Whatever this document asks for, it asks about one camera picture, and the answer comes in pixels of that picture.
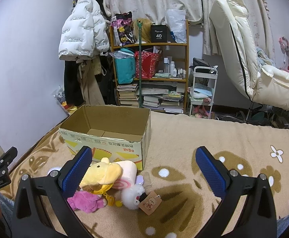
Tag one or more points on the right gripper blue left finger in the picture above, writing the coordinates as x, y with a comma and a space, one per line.
74, 170

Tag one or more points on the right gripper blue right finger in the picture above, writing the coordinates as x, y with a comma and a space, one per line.
215, 173

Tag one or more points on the yellow bear plush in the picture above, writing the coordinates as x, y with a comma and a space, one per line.
101, 173

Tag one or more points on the pink purple plush toy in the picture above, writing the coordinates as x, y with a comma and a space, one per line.
86, 202

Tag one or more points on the pink roll cake plush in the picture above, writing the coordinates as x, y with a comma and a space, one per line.
127, 177

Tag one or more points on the beige patterned blanket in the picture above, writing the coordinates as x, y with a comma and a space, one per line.
187, 200

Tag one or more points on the open cardboard box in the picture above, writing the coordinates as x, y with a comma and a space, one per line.
118, 133

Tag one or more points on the small clear plastic packet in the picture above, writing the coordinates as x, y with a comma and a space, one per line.
144, 179

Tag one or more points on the white rolling cart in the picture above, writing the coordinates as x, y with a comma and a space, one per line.
202, 91

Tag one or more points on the stack of books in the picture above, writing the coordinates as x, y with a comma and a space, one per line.
127, 95

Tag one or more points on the beige hanging coat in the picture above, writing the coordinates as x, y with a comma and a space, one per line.
87, 71

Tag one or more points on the wooden bookshelf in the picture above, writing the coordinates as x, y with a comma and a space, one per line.
167, 91

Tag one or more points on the teal gift bag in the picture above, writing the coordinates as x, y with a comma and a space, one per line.
124, 60

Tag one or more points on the red gift bag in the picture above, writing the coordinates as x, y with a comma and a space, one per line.
150, 62

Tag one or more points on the white puffer jacket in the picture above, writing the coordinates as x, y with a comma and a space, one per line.
84, 33

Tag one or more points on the black box labelled 40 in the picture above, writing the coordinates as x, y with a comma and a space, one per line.
158, 33

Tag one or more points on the cream reclining chair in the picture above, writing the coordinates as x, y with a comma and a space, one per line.
260, 84

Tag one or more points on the clear plastic bag on shelf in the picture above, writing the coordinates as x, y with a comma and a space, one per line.
176, 21

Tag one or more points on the green pole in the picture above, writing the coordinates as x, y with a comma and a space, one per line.
140, 63

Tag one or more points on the floral curtain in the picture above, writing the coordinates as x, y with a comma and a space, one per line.
197, 12

